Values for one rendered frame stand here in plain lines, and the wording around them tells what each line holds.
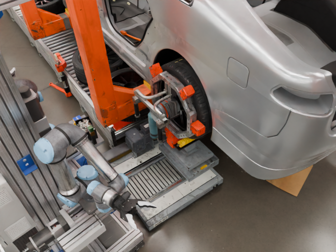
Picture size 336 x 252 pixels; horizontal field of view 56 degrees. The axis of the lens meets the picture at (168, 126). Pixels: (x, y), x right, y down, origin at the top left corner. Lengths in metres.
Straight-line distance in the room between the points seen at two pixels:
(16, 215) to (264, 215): 1.99
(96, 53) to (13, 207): 1.21
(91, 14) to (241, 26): 1.04
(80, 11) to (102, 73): 0.53
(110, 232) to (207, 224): 0.83
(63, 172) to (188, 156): 1.53
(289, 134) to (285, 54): 0.44
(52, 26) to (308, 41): 3.01
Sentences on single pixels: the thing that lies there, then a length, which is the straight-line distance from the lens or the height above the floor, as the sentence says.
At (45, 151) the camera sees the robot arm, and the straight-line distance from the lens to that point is 1.60.
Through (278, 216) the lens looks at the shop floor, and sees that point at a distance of 3.04.
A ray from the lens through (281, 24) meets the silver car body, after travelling 3.37.
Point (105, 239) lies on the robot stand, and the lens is 2.66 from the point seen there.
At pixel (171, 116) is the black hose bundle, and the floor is 0.98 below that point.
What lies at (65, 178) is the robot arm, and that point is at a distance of 1.79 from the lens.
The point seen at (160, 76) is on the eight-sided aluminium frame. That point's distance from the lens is 2.45.
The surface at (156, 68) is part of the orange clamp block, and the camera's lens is 2.54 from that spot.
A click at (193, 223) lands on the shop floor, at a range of 2.89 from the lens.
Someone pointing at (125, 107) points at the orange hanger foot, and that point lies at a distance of 2.91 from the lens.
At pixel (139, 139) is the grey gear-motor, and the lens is 2.95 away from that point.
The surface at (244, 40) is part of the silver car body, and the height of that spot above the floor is 1.66.
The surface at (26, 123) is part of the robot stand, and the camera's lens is 1.74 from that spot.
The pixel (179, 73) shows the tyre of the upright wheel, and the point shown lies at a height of 1.16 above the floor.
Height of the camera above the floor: 2.56
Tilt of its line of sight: 45 degrees down
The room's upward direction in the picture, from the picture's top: 3 degrees counter-clockwise
